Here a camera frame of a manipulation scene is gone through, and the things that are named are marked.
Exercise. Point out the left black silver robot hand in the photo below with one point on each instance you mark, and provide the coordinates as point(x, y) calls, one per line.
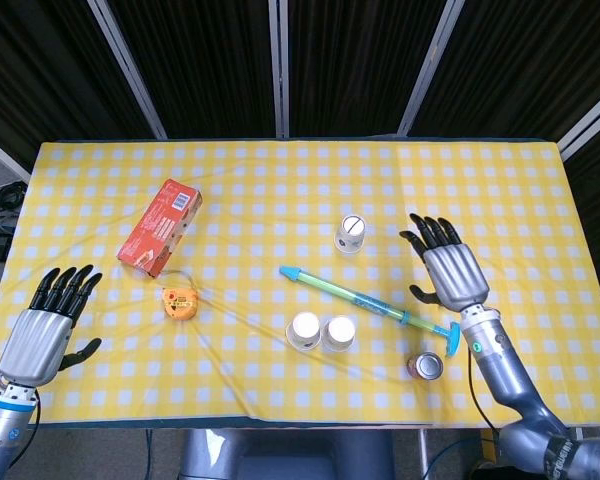
point(35, 345)

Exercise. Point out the gray partition frame post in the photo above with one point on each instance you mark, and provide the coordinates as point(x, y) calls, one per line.
point(428, 67)
point(2, 155)
point(127, 70)
point(280, 70)
point(587, 125)

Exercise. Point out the orange tape measure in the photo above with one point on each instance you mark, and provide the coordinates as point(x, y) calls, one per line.
point(180, 305)

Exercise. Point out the gray robot base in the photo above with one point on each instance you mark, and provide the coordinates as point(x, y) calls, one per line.
point(285, 455)

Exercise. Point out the gray metal table leg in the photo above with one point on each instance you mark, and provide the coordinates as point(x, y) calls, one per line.
point(423, 450)

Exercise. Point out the yellow checkered tablecloth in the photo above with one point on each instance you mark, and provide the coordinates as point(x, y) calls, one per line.
point(300, 190)

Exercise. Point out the orange snack box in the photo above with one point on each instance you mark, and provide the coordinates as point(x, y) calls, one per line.
point(155, 225)

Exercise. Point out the red soda can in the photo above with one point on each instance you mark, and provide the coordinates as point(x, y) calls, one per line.
point(427, 366)

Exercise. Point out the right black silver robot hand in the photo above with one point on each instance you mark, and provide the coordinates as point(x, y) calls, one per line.
point(455, 275)

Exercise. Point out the paper cup with green flower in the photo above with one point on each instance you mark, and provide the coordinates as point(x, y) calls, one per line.
point(339, 331)

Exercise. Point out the paper cup with dark flower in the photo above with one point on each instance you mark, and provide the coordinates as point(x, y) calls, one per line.
point(304, 327)

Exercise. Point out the green blue water pump toy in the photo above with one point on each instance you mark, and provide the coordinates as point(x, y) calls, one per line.
point(360, 298)

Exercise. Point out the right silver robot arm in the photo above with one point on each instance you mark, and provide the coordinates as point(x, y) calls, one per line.
point(500, 365)

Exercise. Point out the paper cup with line mark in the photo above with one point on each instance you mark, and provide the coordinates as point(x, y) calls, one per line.
point(350, 232)

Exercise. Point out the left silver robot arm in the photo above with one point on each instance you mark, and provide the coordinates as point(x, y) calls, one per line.
point(2, 435)

